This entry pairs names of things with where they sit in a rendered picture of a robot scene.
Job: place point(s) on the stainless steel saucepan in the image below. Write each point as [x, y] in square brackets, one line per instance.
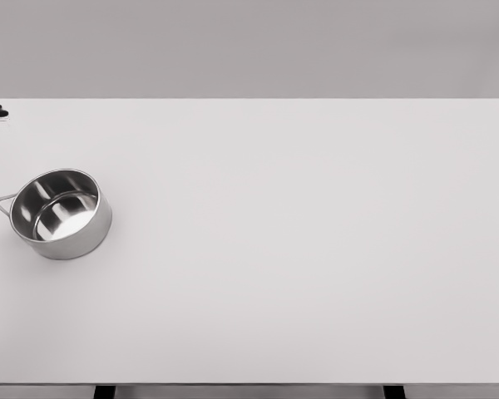
[66, 216]

